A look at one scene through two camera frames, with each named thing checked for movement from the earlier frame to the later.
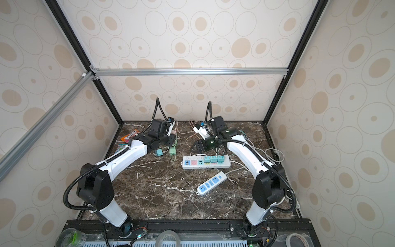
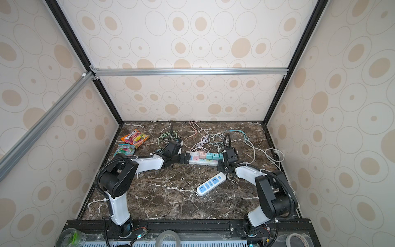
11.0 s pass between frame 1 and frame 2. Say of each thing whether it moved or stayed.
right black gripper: moved
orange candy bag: stayed
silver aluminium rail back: stayed
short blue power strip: stayed
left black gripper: moved
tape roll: stayed
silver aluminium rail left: stayed
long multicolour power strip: moved
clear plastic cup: stayed
